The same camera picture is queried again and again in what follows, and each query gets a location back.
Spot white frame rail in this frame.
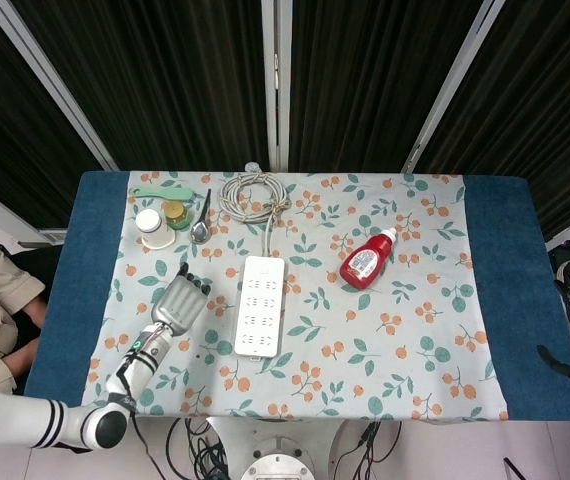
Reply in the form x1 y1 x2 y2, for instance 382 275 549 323
0 177 69 251

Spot white power strip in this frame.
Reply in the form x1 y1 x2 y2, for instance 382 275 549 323
233 254 286 359

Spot black floor cables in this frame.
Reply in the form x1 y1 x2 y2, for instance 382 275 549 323
332 420 404 480
164 417 231 480

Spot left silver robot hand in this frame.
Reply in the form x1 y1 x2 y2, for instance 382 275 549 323
150 262 212 336

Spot green plastic paddle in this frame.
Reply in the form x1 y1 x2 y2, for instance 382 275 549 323
128 184 196 202

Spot blue table cover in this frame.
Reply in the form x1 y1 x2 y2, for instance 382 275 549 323
23 170 570 422

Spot metal spoon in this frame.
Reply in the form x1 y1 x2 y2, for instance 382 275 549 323
189 187 213 245

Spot red sauce bottle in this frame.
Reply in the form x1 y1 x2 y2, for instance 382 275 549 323
338 227 399 292

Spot metal robot base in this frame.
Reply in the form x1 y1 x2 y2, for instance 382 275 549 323
207 417 354 480

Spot grey cable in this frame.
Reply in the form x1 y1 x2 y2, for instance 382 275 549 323
219 160 294 257

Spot grey metal frame post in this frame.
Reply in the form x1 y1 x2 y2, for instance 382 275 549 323
0 0 119 171
260 0 294 171
402 0 506 174

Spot small jar with gold lid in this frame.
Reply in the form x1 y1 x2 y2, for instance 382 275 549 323
163 199 191 232

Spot black pleated curtain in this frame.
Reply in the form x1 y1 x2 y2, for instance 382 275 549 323
9 0 271 171
288 0 486 174
0 0 104 229
414 0 570 241

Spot small white jar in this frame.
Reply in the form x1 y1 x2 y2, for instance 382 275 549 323
134 208 177 251

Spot floral tablecloth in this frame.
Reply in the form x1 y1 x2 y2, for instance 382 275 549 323
82 170 510 422

